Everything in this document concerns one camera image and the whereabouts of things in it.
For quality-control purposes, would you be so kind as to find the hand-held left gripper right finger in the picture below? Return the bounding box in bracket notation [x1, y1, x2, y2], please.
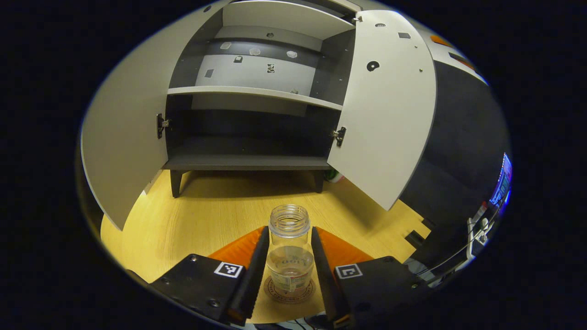
[311, 226, 434, 330]

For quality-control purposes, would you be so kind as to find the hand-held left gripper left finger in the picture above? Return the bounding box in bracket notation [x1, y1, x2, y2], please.
[149, 225, 270, 327]

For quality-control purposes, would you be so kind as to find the round brown coaster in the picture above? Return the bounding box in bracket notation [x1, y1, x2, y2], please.
[264, 275, 317, 304]

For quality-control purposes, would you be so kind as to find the clear plastic bottle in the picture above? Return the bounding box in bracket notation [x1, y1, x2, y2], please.
[266, 204, 316, 294]

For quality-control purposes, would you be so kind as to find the grey and white cabinet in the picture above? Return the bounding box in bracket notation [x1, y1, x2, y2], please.
[163, 0, 367, 198]

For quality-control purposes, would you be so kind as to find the white cabinet door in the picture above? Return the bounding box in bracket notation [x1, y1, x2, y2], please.
[327, 10, 437, 211]
[81, 0, 230, 231]

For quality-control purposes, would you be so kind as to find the white cabinet shelf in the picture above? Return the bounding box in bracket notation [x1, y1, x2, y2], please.
[222, 0, 356, 40]
[167, 86, 343, 111]

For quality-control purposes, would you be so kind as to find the small white device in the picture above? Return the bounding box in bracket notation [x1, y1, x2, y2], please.
[465, 215, 492, 248]

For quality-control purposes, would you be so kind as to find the black backdrop cloth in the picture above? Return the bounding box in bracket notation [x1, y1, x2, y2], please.
[399, 60, 512, 275]

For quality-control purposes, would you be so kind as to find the computer monitor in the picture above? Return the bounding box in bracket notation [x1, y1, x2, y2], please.
[488, 154, 513, 209]

